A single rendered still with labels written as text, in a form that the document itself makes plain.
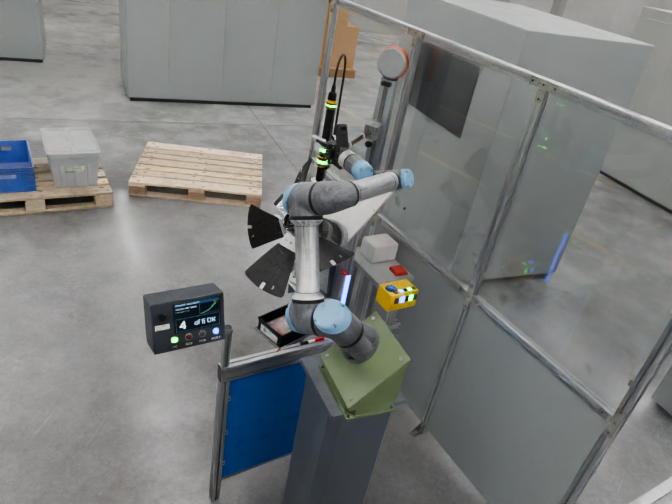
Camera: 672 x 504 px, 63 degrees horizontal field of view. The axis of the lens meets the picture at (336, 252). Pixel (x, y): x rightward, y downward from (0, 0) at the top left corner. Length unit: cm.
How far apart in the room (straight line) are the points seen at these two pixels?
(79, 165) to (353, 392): 372
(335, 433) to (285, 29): 662
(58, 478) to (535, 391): 225
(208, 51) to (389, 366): 643
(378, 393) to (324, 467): 44
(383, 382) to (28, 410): 211
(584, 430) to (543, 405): 20
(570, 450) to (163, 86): 664
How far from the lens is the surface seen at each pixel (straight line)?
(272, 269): 263
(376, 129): 292
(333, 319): 184
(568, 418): 262
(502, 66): 259
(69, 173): 519
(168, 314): 199
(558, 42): 421
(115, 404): 338
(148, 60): 782
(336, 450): 217
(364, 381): 195
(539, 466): 284
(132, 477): 306
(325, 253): 245
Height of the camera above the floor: 245
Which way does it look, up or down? 31 degrees down
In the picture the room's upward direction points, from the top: 11 degrees clockwise
